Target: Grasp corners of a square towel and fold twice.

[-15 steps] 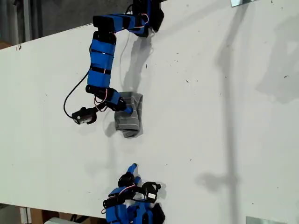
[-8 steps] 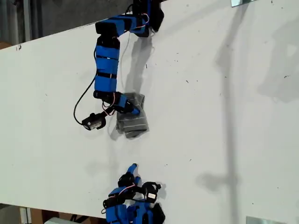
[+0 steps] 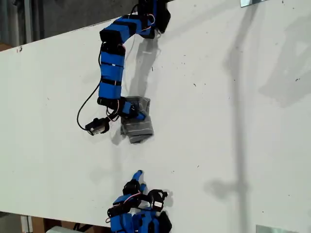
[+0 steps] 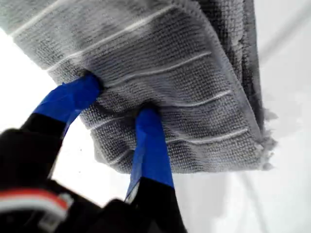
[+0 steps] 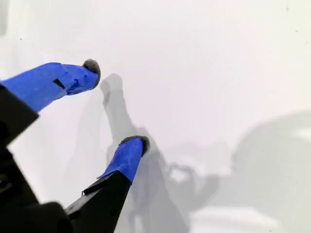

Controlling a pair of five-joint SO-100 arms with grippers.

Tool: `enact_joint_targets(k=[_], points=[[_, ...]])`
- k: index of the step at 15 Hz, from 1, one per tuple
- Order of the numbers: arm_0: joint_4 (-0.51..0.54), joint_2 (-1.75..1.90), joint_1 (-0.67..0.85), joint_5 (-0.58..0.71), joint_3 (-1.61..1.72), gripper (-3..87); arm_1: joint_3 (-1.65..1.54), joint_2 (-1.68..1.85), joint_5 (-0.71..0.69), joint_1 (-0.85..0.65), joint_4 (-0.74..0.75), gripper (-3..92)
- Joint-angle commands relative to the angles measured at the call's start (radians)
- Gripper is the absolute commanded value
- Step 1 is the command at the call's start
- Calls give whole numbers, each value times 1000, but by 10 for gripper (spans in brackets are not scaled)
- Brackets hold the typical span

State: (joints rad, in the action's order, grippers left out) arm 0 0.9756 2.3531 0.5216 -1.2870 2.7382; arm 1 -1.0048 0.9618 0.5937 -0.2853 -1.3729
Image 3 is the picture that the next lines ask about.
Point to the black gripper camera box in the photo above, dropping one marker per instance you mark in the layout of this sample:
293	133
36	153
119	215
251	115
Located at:
158	202
96	127

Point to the white plastic object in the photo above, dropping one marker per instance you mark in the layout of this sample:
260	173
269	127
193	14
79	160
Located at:
58	230

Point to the grey metal post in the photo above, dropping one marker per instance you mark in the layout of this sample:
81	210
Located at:
28	21

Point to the black camera stalk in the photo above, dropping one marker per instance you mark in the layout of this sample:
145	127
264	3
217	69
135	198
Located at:
113	119
144	201

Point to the white table leg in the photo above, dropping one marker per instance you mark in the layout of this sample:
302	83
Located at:
26	224

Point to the grey striped square towel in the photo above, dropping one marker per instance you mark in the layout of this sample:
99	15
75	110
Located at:
141	128

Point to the small steel plate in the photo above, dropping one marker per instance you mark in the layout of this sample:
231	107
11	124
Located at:
245	3

